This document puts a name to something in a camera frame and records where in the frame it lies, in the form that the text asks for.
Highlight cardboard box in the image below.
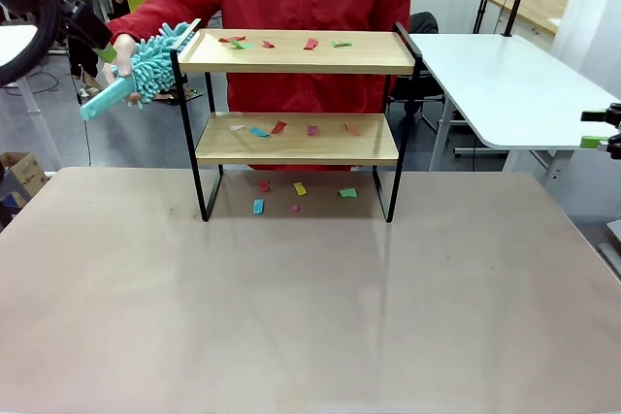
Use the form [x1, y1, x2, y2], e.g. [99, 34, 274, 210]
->
[0, 151, 49, 207]

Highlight black chair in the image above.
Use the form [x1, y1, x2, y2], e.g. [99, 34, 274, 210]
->
[387, 11, 445, 132]

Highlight two-tier wooden metal shelf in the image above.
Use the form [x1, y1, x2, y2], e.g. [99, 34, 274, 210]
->
[170, 18, 424, 224]

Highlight light wooden background table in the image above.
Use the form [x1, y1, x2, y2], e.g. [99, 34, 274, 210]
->
[482, 0, 569, 37]

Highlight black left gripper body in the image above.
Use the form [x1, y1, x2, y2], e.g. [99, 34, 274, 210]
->
[57, 0, 114, 49]

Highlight person's right hand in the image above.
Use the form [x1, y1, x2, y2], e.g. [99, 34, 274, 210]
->
[102, 34, 143, 89]

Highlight person in black clothes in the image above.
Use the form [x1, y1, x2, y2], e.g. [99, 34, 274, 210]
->
[67, 35, 106, 98]

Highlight grey metal bracket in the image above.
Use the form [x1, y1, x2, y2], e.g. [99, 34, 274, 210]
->
[596, 218, 621, 282]

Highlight teal chenille duster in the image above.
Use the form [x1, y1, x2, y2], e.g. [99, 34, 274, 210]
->
[80, 20, 195, 122]

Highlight white background desk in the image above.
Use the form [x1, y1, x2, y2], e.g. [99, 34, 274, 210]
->
[0, 23, 64, 171]

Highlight black cable hose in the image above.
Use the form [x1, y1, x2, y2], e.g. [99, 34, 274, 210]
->
[0, 0, 63, 88]

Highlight white rounded side table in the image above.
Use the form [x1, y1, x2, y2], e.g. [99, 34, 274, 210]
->
[406, 33, 621, 187]

